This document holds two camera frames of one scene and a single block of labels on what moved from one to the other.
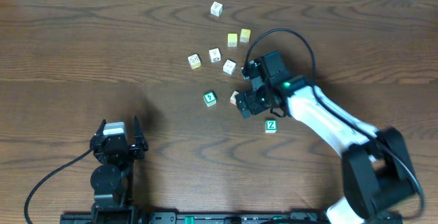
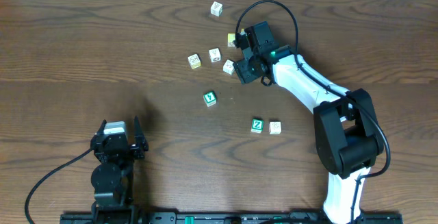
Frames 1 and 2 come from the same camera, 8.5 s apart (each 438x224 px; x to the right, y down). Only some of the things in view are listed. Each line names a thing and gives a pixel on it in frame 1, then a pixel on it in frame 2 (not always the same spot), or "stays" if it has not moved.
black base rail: x=217 y=218 stays
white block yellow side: x=194 y=61 stays
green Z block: x=270 y=126 to x=257 y=125
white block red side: x=233 y=98 to x=275 y=127
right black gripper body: x=259 y=101 to x=248 y=70
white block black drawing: x=215 y=55 stays
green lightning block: x=209 y=98 stays
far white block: x=216 y=9 stays
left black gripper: x=135 y=150 stays
